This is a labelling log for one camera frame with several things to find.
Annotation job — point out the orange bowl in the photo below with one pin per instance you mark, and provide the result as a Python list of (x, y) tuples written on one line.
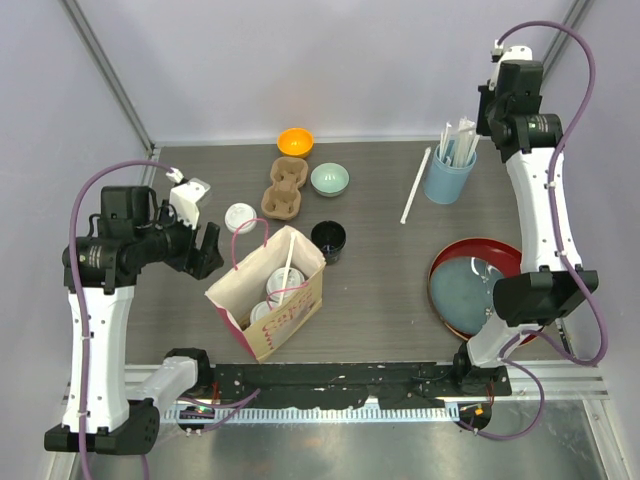
[(295, 142)]

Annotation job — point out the light green bowl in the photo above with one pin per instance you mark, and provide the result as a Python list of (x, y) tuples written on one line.
[(330, 179)]

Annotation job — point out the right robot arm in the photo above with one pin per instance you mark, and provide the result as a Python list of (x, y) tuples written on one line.
[(552, 282)]

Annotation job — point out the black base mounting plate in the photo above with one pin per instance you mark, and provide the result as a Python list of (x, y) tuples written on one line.
[(338, 386)]

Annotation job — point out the blue straw holder cup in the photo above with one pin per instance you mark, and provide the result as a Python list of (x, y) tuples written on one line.
[(444, 183)]

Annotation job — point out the white cup lid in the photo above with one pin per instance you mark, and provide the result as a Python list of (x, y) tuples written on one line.
[(295, 280), (261, 310), (240, 218)]

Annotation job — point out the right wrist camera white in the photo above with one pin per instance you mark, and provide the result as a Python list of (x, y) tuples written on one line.
[(501, 54)]

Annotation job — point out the pink paper gift bag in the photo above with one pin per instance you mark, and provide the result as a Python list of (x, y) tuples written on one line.
[(244, 285)]

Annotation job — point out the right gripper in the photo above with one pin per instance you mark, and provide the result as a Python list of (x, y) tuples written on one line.
[(482, 124)]

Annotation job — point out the white straw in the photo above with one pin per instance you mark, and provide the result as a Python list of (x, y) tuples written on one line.
[(283, 290), (415, 185)]

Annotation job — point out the blue plate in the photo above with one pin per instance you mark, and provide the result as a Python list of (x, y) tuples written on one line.
[(462, 292)]

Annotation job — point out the white wrapped straws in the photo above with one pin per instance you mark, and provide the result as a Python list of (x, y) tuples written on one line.
[(458, 143)]

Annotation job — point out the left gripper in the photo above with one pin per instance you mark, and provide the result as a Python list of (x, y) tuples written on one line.
[(191, 259)]

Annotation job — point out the cardboard cup carrier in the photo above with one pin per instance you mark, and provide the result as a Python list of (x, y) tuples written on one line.
[(282, 200)]

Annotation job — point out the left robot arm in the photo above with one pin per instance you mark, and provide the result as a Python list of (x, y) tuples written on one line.
[(132, 230)]

